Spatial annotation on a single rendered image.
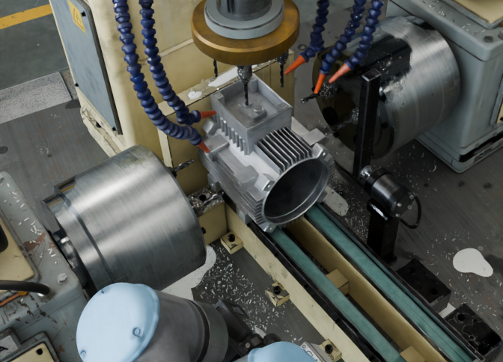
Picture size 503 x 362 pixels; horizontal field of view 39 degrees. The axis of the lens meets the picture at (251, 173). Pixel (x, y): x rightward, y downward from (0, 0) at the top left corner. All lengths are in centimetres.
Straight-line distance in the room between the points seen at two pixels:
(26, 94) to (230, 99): 137
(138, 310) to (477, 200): 107
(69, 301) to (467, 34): 89
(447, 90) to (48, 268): 82
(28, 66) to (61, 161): 166
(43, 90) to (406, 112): 155
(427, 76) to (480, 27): 15
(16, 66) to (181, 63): 204
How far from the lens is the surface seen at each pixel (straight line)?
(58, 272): 111
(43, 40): 352
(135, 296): 72
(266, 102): 136
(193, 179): 146
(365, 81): 121
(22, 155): 182
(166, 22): 137
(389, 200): 132
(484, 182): 169
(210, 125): 137
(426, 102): 143
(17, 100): 263
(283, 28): 117
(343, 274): 144
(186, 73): 146
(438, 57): 145
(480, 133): 166
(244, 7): 114
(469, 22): 151
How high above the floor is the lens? 204
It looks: 48 degrees down
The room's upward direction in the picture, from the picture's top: 4 degrees counter-clockwise
